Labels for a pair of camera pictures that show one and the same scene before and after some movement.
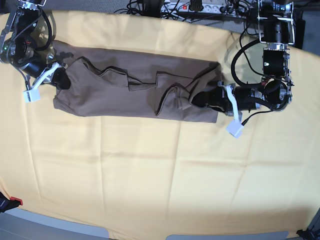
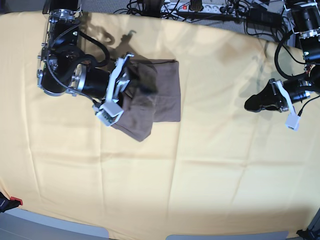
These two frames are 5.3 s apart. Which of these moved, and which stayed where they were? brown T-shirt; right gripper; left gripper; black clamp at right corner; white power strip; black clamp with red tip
Moved: left gripper; right gripper; brown T-shirt
Stayed: white power strip; black clamp with red tip; black clamp at right corner
